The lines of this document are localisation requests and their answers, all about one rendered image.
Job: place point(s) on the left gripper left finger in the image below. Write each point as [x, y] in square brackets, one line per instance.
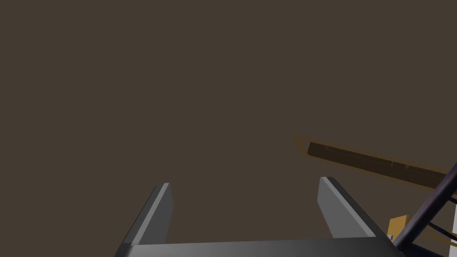
[153, 217]

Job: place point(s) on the black metal-frame furniture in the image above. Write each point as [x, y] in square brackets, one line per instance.
[430, 210]

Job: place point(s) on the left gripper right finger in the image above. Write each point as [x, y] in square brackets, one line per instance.
[342, 214]

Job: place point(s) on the yellow-brown box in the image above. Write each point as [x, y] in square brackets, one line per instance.
[398, 225]

